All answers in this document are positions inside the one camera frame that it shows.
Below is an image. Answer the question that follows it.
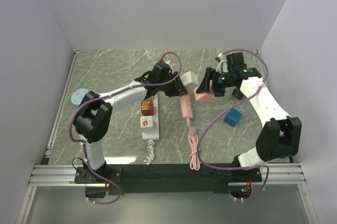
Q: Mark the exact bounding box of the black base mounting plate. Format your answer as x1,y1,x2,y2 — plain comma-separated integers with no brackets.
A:
73,163,263,196

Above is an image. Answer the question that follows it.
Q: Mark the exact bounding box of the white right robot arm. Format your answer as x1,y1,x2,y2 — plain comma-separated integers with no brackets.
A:
195,49,302,181

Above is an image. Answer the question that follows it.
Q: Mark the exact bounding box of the pink power strip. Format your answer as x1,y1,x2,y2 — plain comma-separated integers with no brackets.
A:
180,94,193,119

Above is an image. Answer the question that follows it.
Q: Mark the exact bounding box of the aluminium front rail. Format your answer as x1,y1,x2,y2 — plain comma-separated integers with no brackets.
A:
16,163,319,223

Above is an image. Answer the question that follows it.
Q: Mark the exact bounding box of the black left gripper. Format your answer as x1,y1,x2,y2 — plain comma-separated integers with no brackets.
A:
158,72,187,98

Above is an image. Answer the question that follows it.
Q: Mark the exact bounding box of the aluminium rail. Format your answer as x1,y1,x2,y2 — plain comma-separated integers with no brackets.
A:
44,50,79,158
16,163,319,223

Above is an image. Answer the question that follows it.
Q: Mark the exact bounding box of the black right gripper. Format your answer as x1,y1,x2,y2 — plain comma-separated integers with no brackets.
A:
196,67,236,98

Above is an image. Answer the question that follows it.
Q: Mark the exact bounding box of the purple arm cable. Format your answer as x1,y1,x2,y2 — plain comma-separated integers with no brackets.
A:
68,51,183,206
196,48,270,201

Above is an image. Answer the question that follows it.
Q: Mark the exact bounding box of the light blue round socket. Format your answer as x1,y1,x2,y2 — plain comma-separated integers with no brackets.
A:
71,88,89,107

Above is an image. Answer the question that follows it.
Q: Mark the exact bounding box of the plain white cube adapter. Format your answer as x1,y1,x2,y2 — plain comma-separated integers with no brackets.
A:
180,71,199,93

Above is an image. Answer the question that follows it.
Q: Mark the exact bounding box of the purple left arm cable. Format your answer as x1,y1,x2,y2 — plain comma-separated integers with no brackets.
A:
68,51,183,206

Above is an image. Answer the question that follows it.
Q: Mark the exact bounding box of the aluminium left side rail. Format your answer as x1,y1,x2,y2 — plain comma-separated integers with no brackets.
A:
44,50,79,158

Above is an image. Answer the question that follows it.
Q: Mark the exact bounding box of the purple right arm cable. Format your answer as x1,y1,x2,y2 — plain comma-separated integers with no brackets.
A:
196,48,270,201

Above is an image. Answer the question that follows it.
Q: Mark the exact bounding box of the white patterned cube adapter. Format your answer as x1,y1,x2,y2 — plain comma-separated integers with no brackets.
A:
140,116,155,133

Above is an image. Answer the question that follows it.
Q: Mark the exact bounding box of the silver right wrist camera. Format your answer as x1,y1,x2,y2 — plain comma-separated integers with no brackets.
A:
215,53,228,73

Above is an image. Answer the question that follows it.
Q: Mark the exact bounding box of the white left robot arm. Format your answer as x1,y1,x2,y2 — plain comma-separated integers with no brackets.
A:
68,59,187,183

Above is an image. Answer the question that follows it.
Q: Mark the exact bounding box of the brown cube plug adapter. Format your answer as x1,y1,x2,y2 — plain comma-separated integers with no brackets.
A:
141,99,154,116

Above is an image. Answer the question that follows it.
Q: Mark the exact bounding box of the pink cube plug adapter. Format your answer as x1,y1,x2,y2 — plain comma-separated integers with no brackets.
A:
194,87,215,103

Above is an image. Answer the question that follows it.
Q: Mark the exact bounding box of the white power strip cable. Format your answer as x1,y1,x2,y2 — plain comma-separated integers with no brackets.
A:
143,139,156,166

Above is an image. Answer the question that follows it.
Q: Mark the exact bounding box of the pink power strip cable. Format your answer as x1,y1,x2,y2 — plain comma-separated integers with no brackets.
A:
186,118,202,171

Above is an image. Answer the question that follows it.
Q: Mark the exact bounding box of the dark green cube adapter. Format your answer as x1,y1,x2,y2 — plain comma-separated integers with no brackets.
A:
232,87,244,100

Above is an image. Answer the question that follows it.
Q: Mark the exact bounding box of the white power strip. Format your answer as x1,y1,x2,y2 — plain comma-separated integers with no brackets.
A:
142,95,160,141

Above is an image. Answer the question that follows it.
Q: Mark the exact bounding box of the blue cube plug adapter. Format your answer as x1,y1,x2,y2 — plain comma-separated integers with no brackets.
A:
223,109,242,127

